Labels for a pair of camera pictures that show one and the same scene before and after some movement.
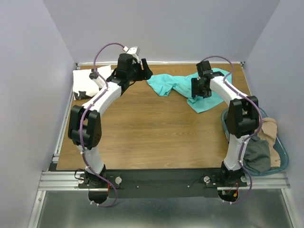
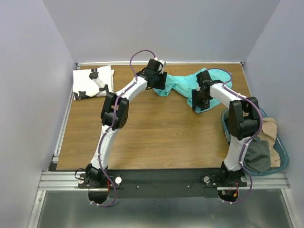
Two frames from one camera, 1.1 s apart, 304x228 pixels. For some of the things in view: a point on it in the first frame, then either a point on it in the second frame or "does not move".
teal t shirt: x=162 y=84 does not move
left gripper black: x=145 y=74 to x=161 y=85
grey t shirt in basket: x=256 y=156 does not move
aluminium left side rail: x=55 y=157 does not move
